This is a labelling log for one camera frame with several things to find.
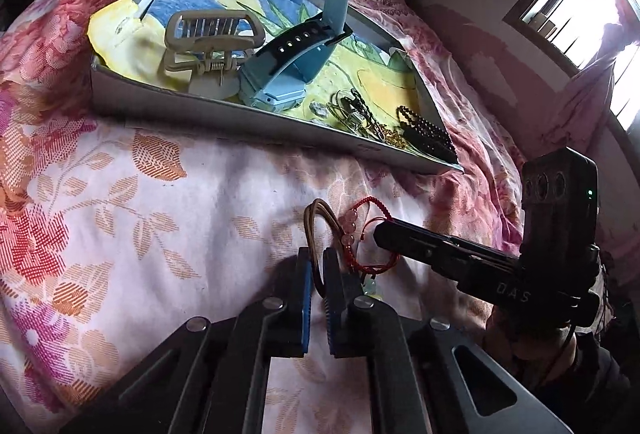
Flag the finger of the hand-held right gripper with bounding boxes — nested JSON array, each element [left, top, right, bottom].
[[373, 219, 525, 285]]

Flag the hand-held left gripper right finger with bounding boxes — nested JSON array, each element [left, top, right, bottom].
[[323, 247, 576, 434]]

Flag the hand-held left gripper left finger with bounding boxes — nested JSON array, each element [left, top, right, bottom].
[[60, 247, 315, 434]]

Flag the red string bracelet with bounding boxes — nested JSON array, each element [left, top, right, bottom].
[[336, 195, 399, 297]]

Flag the brown hair ties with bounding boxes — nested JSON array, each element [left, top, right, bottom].
[[303, 198, 347, 291]]

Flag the gold chain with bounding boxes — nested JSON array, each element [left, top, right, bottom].
[[374, 123, 410, 149]]

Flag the black bead bracelet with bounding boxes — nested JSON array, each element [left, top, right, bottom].
[[396, 104, 453, 142]]

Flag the blue wrist watch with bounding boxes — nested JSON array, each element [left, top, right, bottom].
[[238, 0, 354, 113]]

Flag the grey tray with dinosaur drawing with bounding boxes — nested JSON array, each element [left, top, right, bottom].
[[89, 0, 466, 175]]

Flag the beige hair claw clip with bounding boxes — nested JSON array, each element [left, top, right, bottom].
[[158, 10, 267, 98]]

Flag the person's right forearm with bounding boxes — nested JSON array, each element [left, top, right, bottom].
[[520, 331, 635, 434]]

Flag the person's right hand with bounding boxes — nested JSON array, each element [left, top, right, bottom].
[[486, 304, 577, 367]]

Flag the pink curtain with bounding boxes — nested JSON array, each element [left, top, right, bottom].
[[544, 41, 640, 157]]

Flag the floral bedsheet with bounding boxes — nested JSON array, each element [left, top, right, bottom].
[[0, 0, 551, 434]]

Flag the window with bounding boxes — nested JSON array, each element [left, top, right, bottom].
[[504, 0, 640, 131]]

